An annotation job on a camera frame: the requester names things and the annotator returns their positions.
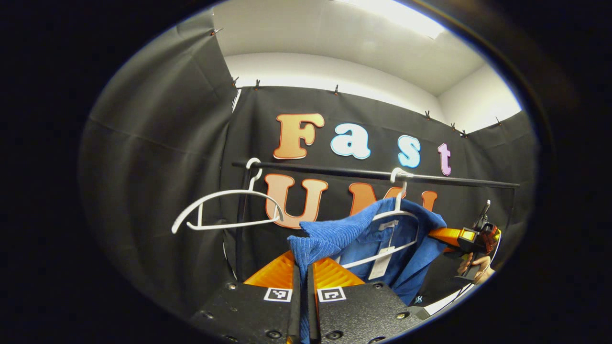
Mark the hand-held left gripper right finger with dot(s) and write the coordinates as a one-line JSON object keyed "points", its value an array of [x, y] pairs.
{"points": [[312, 310]]}

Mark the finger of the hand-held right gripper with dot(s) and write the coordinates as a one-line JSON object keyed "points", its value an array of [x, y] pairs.
{"points": [[449, 235]]}

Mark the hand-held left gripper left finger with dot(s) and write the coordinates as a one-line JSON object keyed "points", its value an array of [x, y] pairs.
{"points": [[295, 310]]}

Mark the white plastic hanger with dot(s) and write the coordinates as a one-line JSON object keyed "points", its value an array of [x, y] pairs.
{"points": [[224, 192], [398, 200]]}

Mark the black clothes rack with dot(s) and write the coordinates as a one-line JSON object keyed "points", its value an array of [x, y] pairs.
{"points": [[325, 169]]}

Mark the ceiling light panel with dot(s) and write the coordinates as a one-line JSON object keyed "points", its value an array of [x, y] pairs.
{"points": [[406, 14]]}

